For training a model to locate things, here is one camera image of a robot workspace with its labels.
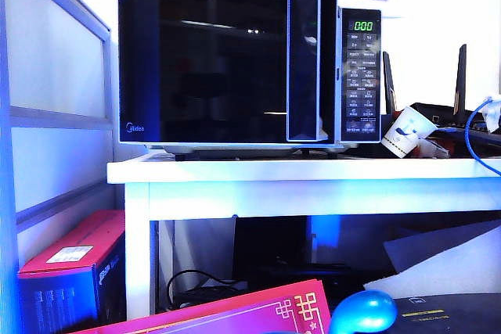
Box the black glass microwave door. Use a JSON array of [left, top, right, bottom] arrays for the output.
[[117, 0, 330, 144]]

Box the white paper cup blue print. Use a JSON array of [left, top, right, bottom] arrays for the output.
[[381, 105, 438, 159]]

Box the black router with antennas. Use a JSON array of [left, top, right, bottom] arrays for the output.
[[381, 43, 501, 157]]

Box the white framed partition panel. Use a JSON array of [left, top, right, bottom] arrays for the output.
[[0, 0, 115, 334]]

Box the red white packet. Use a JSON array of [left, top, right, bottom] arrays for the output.
[[414, 137, 455, 158]]

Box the white tape tag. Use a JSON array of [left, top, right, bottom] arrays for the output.
[[481, 93, 501, 134]]

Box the white table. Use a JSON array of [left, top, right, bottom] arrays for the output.
[[106, 153, 501, 321]]

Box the red black cardboard box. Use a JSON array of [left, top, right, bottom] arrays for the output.
[[17, 210, 127, 334]]

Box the white foam sheet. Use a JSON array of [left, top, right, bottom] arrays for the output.
[[362, 226, 501, 302]]

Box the shiny blue oval object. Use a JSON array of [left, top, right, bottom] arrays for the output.
[[328, 290, 399, 334]]

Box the black box with gold print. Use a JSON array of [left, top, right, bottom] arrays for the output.
[[391, 293, 501, 334]]

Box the pink gift box gold pattern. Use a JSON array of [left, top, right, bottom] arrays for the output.
[[72, 278, 332, 334]]

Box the white paper sheet on wall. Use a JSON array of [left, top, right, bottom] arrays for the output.
[[338, 0, 404, 19]]

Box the blue network cable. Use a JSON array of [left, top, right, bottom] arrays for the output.
[[465, 98, 501, 175]]

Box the black cable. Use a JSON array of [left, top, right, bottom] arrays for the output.
[[167, 269, 250, 310]]

